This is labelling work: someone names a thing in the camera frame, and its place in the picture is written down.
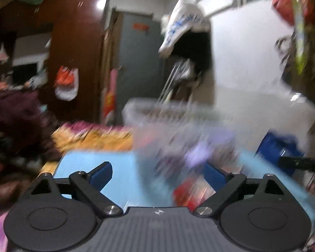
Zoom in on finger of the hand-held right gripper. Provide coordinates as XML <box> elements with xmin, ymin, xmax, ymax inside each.
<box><xmin>278</xmin><ymin>156</ymin><xmax>315</xmax><ymax>171</ymax></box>

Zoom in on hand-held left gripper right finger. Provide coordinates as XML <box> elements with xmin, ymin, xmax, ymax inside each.
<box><xmin>194</xmin><ymin>163</ymin><xmax>285</xmax><ymax>218</ymax></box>

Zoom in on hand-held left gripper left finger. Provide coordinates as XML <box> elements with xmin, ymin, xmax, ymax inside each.
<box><xmin>29</xmin><ymin>162</ymin><xmax>123</xmax><ymax>218</ymax></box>

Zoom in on white plastic basket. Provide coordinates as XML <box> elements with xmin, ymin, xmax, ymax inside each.
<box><xmin>121</xmin><ymin>98</ymin><xmax>227</xmax><ymax>139</ymax></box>

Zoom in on blue plastic container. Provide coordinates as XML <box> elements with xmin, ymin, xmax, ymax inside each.
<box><xmin>255</xmin><ymin>132</ymin><xmax>305</xmax><ymax>177</ymax></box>

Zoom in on orange plastic bag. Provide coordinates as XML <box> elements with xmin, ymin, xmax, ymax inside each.
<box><xmin>54</xmin><ymin>66</ymin><xmax>80</xmax><ymax>101</ymax></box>

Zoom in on maroon cloth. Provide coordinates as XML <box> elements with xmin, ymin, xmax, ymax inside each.
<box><xmin>0</xmin><ymin>89</ymin><xmax>62</xmax><ymax>160</ymax></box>

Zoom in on metal crutches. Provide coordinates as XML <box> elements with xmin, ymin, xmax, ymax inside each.
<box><xmin>157</xmin><ymin>59</ymin><xmax>193</xmax><ymax>107</ymax></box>

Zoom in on olive hanging bag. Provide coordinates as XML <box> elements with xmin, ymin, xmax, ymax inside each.
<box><xmin>275</xmin><ymin>0</ymin><xmax>315</xmax><ymax>108</ymax></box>

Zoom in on grey door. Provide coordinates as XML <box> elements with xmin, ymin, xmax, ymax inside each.
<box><xmin>113</xmin><ymin>10</ymin><xmax>166</xmax><ymax>129</ymax></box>

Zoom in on brown wooden wardrobe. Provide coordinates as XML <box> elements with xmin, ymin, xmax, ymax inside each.
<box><xmin>0</xmin><ymin>0</ymin><xmax>113</xmax><ymax>126</ymax></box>

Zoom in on white blue plastic bag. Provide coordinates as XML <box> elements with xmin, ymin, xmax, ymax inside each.
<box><xmin>158</xmin><ymin>0</ymin><xmax>213</xmax><ymax>84</ymax></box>

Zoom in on small white plastic bag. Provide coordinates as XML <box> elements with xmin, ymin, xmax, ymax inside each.
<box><xmin>0</xmin><ymin>46</ymin><xmax>9</xmax><ymax>65</ymax></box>

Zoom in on red hanging bag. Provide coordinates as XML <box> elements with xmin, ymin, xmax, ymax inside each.
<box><xmin>272</xmin><ymin>0</ymin><xmax>315</xmax><ymax>27</ymax></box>

